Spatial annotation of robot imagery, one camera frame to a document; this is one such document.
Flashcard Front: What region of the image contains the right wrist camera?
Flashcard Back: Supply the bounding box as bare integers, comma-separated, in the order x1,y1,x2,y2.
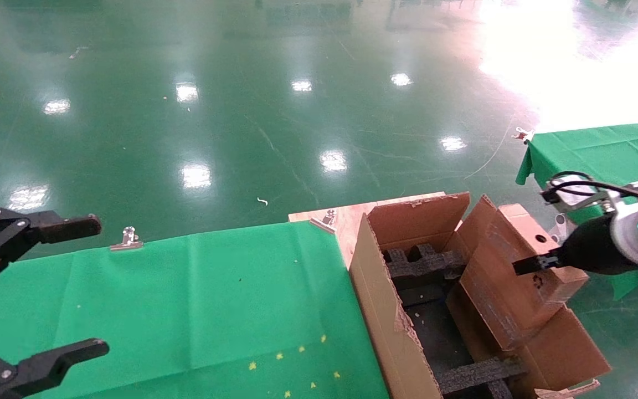
541,172,610,212

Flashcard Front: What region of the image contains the black foam insert block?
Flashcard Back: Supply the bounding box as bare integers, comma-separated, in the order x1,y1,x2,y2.
434,356,527,399
381,243,468,291

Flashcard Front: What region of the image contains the black foam bottom liner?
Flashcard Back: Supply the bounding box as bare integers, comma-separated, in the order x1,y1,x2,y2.
395,285,472,383

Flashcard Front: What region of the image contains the small cardboard box with hole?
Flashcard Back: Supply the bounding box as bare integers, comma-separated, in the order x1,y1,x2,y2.
459,203,590,351

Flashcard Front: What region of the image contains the green tablecloth with yellow specks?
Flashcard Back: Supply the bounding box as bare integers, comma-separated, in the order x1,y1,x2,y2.
0,221,390,399

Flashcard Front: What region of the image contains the green tablecloth on side table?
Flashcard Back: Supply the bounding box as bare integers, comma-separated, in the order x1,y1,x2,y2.
516,119,638,303

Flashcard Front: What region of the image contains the large open cardboard carton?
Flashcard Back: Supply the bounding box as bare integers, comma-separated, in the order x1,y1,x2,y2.
348,191,612,399

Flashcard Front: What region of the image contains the white table leg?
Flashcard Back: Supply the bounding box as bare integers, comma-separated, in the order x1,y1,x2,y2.
550,213,574,244

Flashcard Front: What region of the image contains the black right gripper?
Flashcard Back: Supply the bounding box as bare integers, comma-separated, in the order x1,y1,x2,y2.
512,213,627,277

